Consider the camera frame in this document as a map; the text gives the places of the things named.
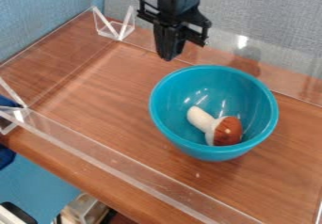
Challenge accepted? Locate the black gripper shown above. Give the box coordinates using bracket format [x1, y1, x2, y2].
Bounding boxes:
[138, 0, 211, 60]

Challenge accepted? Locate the blue plastic bowl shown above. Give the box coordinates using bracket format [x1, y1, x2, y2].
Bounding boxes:
[148, 65, 279, 162]

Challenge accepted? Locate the brown and white mushroom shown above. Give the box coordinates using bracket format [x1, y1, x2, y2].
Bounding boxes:
[186, 106, 243, 146]

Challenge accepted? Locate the clear acrylic back barrier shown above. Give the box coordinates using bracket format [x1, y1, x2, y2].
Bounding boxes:
[120, 29, 322, 108]

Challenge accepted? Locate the clear acrylic barrier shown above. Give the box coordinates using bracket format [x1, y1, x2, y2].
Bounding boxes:
[0, 78, 263, 224]
[120, 29, 322, 108]

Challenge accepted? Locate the clear acrylic front barrier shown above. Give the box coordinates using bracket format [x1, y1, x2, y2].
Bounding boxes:
[0, 78, 263, 224]

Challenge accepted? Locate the blue cloth object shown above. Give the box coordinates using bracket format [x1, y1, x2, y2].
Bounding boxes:
[0, 94, 19, 170]

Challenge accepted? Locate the black and white object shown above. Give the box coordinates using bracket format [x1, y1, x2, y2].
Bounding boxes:
[0, 202, 37, 224]

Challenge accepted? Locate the clear acrylic corner bracket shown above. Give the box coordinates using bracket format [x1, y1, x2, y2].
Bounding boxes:
[92, 6, 136, 41]

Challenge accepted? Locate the metal frame under table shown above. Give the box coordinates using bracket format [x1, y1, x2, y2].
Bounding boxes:
[52, 193, 110, 224]

